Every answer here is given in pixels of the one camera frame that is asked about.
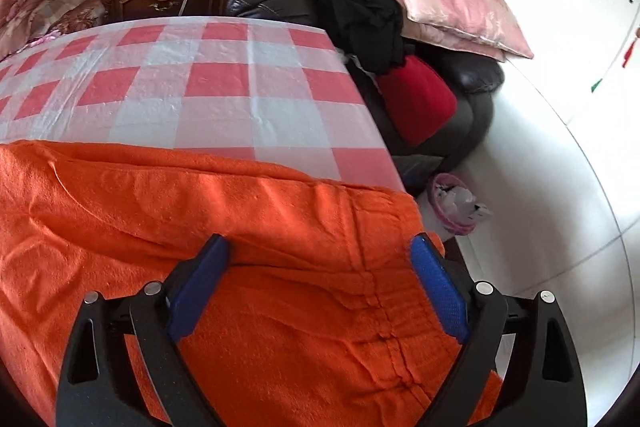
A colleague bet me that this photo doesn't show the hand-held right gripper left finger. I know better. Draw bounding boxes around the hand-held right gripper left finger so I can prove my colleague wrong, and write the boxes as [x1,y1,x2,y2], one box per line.
[55,234,230,427]

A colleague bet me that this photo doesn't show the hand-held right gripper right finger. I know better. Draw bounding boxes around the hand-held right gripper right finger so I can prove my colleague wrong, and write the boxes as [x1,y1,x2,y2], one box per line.
[410,233,587,427]

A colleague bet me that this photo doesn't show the orange fringed scarf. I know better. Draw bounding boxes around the orange fringed scarf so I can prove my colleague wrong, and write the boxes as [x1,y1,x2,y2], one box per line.
[0,139,504,427]

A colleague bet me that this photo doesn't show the pink basket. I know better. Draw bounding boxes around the pink basket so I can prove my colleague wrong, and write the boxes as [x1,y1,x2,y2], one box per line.
[427,173,490,237]

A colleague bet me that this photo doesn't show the red cushion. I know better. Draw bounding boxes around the red cushion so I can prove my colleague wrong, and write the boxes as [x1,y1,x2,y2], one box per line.
[376,55,459,147]

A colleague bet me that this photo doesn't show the pink white checkered tablecloth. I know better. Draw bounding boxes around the pink white checkered tablecloth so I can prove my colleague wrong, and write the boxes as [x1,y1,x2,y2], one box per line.
[0,16,407,196]

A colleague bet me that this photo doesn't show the white wardrobe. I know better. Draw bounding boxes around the white wardrobe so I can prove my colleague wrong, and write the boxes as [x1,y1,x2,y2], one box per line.
[430,0,640,408]

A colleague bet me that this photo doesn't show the black clothes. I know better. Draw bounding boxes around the black clothes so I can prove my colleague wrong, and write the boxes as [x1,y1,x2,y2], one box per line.
[298,0,405,74]

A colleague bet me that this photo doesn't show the red patterned pillow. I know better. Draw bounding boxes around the red patterned pillow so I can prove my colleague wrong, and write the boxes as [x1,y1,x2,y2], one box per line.
[46,0,109,38]

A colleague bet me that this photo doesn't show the red knot ornament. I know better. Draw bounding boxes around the red knot ornament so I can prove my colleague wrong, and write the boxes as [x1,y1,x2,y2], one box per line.
[621,0,640,68]

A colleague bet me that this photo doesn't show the grey checkered pillow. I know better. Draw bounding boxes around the grey checkered pillow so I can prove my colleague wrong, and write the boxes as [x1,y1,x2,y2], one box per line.
[42,0,92,34]

